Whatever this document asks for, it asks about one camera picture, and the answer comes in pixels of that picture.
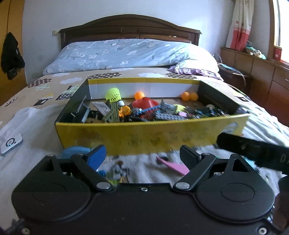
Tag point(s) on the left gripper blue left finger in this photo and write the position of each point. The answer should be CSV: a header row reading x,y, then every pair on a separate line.
x,y
94,157

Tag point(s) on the wooden sideboard cabinet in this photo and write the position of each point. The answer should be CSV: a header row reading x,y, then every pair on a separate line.
x,y
269,87

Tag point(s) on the yellow cardboard box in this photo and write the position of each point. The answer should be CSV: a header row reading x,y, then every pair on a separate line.
x,y
218,109

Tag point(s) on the dark wooden headboard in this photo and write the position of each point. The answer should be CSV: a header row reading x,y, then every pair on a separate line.
x,y
128,26

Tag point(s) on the grey lego plate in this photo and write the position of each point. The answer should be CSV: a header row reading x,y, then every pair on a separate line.
x,y
164,116

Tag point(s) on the black hanging jacket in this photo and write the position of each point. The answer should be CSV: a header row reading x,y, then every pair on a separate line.
x,y
11,59

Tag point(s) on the red plastic cone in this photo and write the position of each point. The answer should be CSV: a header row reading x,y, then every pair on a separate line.
x,y
144,103

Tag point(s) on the pink flat piece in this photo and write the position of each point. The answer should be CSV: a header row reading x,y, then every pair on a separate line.
x,y
180,168

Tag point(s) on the white small device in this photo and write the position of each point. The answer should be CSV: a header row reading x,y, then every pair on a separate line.
x,y
10,144

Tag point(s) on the green shuttlecock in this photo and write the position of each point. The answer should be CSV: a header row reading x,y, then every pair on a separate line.
x,y
113,95

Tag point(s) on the red white curtain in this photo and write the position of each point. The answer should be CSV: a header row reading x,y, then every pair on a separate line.
x,y
241,25

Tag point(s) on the red cup on sill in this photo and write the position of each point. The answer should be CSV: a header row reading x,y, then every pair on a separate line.
x,y
277,53

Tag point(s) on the olive studded lego beam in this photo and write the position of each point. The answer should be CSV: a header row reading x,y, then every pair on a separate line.
x,y
112,115

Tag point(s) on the purple pillow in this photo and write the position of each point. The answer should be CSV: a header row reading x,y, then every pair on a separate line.
x,y
198,68

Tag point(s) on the light blue floral duvet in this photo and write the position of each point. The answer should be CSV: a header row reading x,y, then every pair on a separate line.
x,y
128,53

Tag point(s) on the orange ping pong ball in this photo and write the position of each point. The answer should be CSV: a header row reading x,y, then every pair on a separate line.
x,y
193,96
185,96
139,95

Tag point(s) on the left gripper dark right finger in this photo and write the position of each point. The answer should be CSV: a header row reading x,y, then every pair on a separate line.
x,y
192,159

